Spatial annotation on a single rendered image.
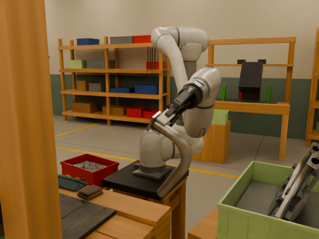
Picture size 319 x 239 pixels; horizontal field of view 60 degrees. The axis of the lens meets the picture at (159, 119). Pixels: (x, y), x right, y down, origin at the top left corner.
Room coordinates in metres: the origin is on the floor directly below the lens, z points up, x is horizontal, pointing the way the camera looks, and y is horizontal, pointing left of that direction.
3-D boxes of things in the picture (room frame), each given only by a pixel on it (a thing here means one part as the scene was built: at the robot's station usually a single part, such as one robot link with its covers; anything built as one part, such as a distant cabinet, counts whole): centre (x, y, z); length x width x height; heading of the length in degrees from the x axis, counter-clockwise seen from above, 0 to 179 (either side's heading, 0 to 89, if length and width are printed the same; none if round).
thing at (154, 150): (1.58, 0.03, 1.06); 0.18 x 0.16 x 0.22; 108
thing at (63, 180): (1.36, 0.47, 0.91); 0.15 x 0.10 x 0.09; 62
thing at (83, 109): (7.12, 1.21, 1.10); 3.01 x 0.55 x 2.20; 65
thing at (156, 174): (1.58, 0.06, 0.92); 0.22 x 0.18 x 0.06; 63
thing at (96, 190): (1.26, 0.34, 0.91); 0.10 x 0.08 x 0.03; 142
